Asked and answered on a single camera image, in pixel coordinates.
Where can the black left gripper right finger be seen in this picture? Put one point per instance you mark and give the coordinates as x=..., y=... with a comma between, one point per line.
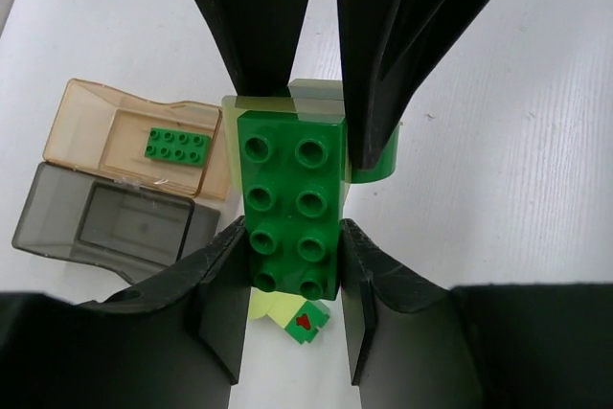
x=414, y=344

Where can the amber plastic container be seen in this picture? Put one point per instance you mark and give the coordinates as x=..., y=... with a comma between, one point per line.
x=104, y=131

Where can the light green lego stack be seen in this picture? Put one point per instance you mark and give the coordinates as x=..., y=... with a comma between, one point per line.
x=279, y=307

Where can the smoky grey plastic container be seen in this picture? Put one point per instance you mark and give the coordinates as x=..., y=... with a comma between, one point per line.
x=134, y=232

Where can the green round lego piece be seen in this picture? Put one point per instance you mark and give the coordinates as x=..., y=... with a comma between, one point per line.
x=385, y=166

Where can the light green sloped lego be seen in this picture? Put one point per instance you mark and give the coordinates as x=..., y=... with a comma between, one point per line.
x=310, y=100

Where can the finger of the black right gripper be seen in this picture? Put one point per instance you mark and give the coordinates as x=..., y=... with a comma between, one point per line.
x=388, y=48
x=257, y=40

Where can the green 2x4 lego in container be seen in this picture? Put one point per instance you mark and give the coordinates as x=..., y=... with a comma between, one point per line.
x=178, y=147

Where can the dark green 2x4 lego brick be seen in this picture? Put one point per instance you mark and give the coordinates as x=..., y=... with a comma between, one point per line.
x=293, y=178

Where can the small green lego red print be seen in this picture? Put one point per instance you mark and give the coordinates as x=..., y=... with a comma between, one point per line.
x=306, y=323

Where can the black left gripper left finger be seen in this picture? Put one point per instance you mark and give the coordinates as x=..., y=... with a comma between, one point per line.
x=174, y=340

